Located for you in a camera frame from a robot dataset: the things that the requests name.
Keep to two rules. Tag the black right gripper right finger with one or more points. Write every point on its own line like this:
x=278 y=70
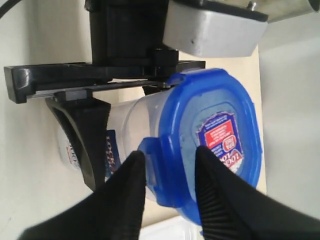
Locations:
x=231 y=209

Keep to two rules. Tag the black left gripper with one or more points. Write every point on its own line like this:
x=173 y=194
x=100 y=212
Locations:
x=126 y=43

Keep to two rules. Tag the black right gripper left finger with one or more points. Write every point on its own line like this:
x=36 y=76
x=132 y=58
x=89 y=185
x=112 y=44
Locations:
x=112 y=212

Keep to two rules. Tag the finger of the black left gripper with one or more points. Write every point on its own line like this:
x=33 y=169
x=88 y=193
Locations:
x=84 y=122

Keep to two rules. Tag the clear plastic jar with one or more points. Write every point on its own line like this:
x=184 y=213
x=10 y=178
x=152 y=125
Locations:
x=150 y=124

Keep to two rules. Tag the blue plastic lid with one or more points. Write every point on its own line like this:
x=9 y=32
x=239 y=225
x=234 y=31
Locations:
x=204 y=107

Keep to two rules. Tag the white plastic tray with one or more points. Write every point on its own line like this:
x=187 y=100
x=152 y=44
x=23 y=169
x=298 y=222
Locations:
x=176 y=228

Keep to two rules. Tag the white curtain backdrop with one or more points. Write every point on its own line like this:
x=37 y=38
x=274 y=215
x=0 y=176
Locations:
x=289 y=57

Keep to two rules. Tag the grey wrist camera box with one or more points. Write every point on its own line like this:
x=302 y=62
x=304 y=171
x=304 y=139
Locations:
x=213 y=29

